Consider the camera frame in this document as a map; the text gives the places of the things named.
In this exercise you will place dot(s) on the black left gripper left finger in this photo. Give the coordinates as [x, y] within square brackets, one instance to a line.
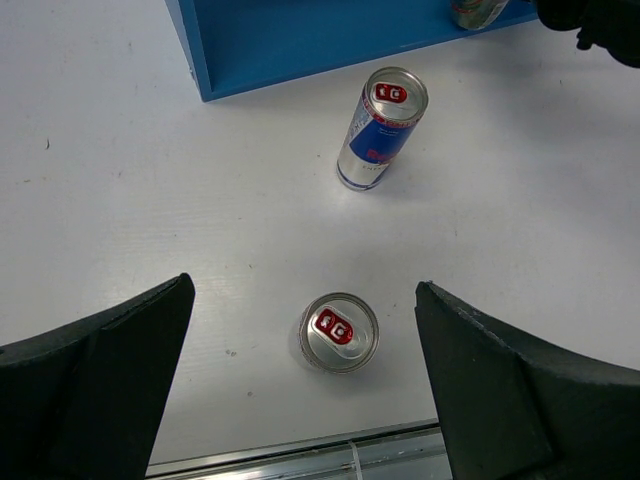
[85, 400]

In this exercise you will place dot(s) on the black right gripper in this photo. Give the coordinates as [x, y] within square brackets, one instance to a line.
[610, 24]

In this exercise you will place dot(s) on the blue and yellow shelf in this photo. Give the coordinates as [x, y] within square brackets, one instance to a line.
[237, 46]

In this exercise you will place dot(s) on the red bull can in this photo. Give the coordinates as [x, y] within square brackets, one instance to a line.
[338, 333]
[392, 102]

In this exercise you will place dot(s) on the aluminium rail frame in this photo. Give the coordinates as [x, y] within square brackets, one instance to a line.
[409, 451]

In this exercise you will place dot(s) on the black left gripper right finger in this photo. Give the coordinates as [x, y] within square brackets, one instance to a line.
[513, 406]

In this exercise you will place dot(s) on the Red Bull can front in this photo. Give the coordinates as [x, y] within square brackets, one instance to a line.
[338, 333]

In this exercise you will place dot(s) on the clear glass bottle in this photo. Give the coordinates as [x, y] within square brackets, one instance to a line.
[476, 14]

